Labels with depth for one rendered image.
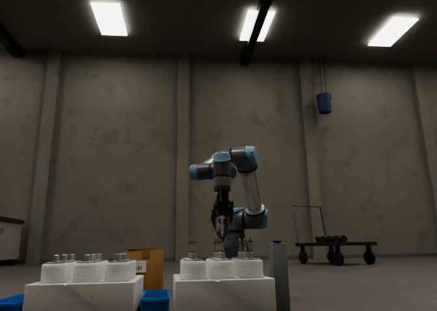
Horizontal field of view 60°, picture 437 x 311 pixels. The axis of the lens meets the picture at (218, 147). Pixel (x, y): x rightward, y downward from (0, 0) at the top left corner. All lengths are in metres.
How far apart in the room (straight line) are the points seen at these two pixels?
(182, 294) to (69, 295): 0.41
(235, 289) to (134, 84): 9.11
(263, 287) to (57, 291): 0.77
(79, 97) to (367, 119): 7.75
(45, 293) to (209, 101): 8.91
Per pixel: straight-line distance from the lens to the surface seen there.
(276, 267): 1.83
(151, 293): 1.84
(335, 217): 10.23
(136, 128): 9.94
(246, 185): 2.15
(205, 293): 1.54
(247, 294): 1.57
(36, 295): 1.61
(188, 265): 1.57
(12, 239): 9.47
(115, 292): 1.54
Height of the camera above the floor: 0.30
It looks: 15 degrees up
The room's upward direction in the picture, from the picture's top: 1 degrees counter-clockwise
